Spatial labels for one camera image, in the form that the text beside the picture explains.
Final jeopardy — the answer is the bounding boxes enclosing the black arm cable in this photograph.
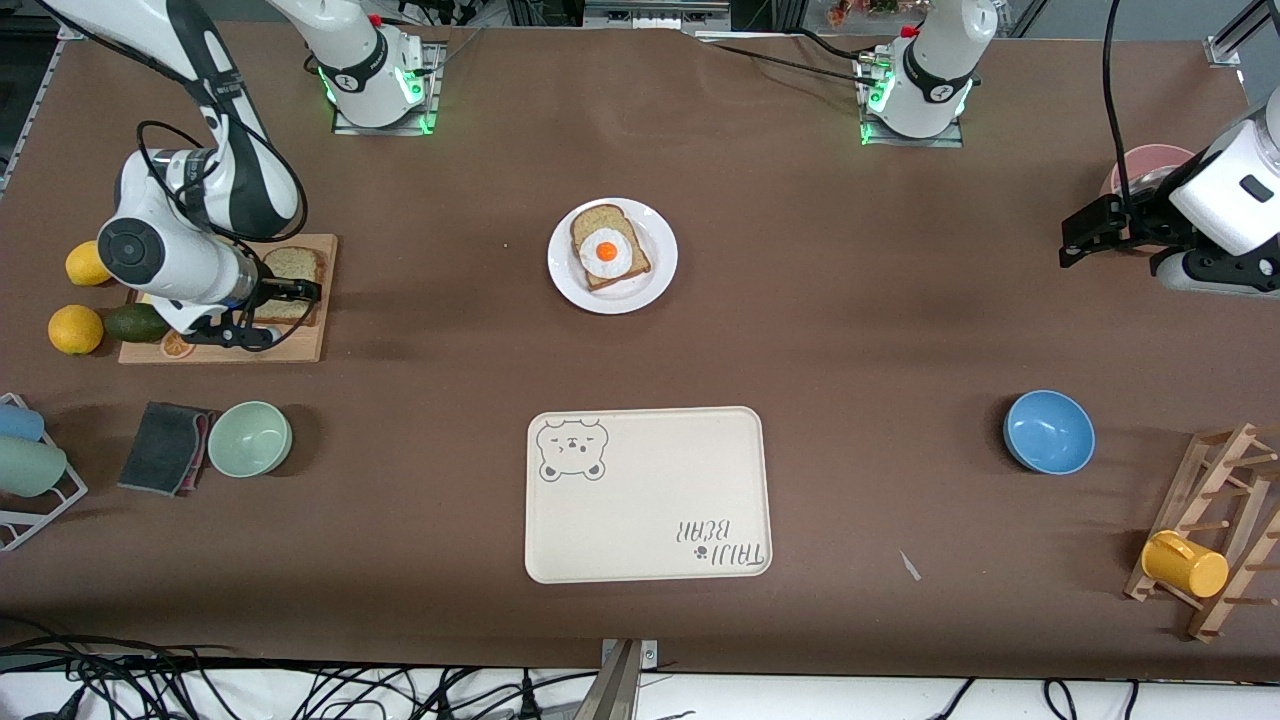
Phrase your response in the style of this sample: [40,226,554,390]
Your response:
[135,120,323,353]
[1100,0,1138,216]

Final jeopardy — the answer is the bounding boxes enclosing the yellow lemon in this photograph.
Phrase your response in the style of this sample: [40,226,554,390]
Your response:
[65,241,113,287]
[48,305,105,356]

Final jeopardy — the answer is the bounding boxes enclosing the dark green avocado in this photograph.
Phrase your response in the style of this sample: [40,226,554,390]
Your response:
[104,303,169,344]

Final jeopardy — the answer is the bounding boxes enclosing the white round plate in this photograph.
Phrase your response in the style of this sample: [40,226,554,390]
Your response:
[547,197,679,316]

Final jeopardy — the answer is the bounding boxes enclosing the fried egg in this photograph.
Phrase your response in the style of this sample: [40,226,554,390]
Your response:
[579,228,633,280]

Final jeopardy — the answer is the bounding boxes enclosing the pink bowl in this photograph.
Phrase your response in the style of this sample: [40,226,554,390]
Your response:
[1100,145,1198,201]

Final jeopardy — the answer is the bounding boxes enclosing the cream bear print tray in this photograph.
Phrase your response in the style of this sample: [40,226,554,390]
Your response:
[525,406,773,584]

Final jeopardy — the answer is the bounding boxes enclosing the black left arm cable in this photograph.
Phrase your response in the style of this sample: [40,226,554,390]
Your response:
[1100,0,1138,216]

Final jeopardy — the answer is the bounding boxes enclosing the white wire cup rack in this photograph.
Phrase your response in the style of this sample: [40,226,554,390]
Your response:
[0,393,89,553]

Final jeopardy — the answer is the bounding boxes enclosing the black table power cable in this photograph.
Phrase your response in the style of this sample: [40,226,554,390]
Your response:
[697,40,873,89]
[790,27,876,66]

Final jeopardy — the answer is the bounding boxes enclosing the pale green cup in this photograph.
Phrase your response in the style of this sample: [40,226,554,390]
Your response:
[0,436,68,498]

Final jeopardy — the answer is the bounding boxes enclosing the grey folded cloth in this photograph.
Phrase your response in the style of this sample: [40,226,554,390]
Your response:
[118,402,216,497]

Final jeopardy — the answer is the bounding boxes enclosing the metal table edge bracket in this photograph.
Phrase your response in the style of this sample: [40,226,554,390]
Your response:
[598,638,659,720]

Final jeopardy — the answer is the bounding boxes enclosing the blue bowl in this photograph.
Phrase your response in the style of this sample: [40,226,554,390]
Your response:
[1003,390,1096,475]

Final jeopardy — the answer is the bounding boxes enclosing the tangled black floor cables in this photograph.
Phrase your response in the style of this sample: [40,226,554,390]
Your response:
[0,620,601,720]

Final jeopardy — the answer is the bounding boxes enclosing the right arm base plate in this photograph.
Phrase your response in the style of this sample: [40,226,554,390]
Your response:
[333,40,443,136]

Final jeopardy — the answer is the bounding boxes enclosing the plain brown bread slice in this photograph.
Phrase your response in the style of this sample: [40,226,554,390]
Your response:
[255,247,327,328]

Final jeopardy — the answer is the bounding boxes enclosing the aluminium frame structure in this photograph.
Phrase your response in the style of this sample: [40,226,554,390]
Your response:
[505,0,806,36]

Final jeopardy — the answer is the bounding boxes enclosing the yellow mug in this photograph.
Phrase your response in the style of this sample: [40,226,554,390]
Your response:
[1141,530,1229,599]

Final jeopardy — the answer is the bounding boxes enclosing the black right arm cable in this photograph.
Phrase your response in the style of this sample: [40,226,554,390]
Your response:
[135,120,323,353]

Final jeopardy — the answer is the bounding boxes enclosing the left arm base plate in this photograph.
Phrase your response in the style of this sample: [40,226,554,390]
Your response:
[858,50,966,149]

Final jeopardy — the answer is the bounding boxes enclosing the aluminium corner profile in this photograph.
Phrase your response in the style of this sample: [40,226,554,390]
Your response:
[1205,0,1280,69]

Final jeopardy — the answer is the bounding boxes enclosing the bamboo cutting board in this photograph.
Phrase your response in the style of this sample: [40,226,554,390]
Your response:
[118,234,339,365]

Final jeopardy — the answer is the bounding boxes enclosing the bread slice under egg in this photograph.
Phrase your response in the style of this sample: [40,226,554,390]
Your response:
[570,203,652,292]

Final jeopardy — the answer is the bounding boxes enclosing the pale green bowl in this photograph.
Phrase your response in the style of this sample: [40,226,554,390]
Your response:
[207,401,294,478]

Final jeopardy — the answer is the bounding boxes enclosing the wooden peg rack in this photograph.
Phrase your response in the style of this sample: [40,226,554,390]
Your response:
[1123,423,1280,643]

